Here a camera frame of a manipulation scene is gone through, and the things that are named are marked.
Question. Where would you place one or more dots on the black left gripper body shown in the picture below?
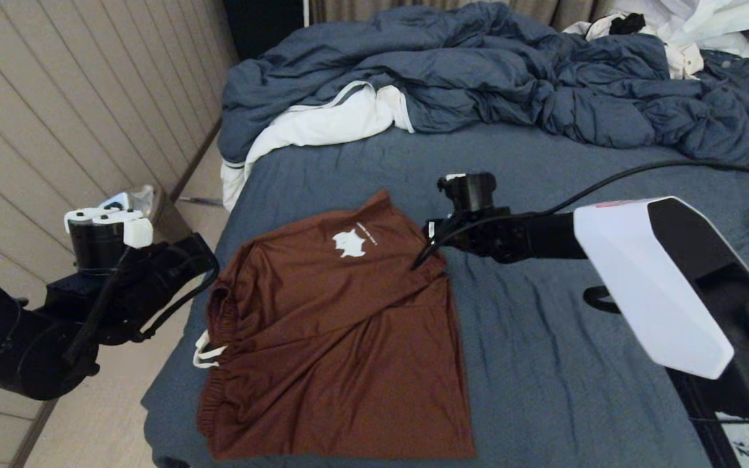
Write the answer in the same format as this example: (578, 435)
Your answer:
(127, 286)

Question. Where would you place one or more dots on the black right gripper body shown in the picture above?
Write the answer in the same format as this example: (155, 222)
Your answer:
(478, 227)

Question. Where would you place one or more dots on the brown trash bin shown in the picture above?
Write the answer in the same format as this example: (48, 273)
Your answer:
(170, 221)

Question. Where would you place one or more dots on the clear plastic bin bag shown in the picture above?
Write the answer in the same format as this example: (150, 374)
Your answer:
(144, 198)

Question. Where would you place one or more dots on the thin metal rod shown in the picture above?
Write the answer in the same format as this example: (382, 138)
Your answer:
(202, 202)

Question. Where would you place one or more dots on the crumpled blue duvet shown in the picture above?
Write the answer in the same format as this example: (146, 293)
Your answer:
(478, 65)

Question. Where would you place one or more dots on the blue bed sheet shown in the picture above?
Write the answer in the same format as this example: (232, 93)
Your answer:
(543, 390)

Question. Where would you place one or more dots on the small black garment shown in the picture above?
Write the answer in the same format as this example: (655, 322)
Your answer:
(628, 25)

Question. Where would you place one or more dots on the beige curtain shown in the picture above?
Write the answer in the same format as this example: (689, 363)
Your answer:
(348, 8)

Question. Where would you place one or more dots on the cream buttoned shirt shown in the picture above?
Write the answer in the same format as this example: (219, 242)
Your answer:
(683, 62)

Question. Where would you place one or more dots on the blue denim garment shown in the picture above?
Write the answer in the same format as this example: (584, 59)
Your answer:
(732, 64)

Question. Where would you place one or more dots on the white crumpled garment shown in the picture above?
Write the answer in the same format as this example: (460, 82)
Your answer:
(706, 19)

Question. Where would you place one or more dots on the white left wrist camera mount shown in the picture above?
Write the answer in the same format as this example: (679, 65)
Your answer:
(139, 233)

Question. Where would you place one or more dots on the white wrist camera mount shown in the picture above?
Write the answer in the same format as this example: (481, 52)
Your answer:
(139, 233)
(456, 176)

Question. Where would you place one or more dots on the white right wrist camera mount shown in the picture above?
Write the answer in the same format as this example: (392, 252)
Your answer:
(456, 176)

